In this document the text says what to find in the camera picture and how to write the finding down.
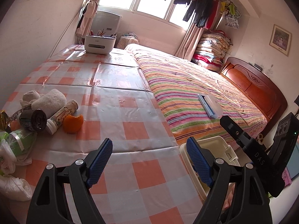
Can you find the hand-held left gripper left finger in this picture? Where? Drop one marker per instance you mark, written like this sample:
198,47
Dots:
100,161

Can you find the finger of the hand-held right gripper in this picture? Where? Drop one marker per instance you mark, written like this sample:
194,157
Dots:
233,129

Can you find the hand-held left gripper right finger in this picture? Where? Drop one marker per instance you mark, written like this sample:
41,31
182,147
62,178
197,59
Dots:
198,163

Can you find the printed bottle with white cap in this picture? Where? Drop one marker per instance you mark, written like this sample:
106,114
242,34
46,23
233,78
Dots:
62,116

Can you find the green tissue packet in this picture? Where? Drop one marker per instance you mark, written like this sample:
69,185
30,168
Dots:
21,141

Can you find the white blue flat case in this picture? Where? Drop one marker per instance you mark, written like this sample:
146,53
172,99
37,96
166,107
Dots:
211,105

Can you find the orange peel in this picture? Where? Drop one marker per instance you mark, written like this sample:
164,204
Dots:
71,123

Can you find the wooden headboard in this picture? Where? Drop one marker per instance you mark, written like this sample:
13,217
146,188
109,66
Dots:
257,86

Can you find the orange white checked tablecloth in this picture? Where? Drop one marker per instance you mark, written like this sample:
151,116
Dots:
130,112

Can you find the striped bedspread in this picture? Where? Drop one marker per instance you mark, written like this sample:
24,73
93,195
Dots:
186,86

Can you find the white cloth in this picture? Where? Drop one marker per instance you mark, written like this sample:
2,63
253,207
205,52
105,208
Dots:
23,160

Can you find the stack of folded quilts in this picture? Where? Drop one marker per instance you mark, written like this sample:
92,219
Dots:
212,49

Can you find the white plastic bag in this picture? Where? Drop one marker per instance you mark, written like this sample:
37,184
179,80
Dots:
14,187
5,156

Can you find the beige knitted hat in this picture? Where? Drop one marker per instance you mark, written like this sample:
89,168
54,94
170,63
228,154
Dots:
29,96

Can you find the printed silver strip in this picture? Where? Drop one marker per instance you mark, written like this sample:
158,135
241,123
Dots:
15,115

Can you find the beige hanging curtain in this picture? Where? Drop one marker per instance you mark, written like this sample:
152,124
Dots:
188,42

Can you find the framed picture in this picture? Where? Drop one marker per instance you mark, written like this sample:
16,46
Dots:
280,39

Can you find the gold foil wrapper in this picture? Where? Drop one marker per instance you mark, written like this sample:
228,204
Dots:
3,120

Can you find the floral hanging bag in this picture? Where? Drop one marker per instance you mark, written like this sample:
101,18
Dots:
232,18

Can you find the white desk organizer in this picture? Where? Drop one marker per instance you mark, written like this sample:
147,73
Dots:
99,44

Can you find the dotted fabric bundle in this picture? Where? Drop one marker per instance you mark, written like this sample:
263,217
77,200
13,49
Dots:
127,42

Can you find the row of hanging clothes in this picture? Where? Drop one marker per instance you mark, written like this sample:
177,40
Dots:
201,9

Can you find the bunch of pens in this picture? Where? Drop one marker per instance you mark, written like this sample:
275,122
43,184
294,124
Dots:
102,33

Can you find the white standing air conditioner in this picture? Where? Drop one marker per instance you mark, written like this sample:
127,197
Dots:
106,22

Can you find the window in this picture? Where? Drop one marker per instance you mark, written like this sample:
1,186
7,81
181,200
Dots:
149,4

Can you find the beige tied curtain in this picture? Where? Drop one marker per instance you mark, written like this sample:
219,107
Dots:
92,7

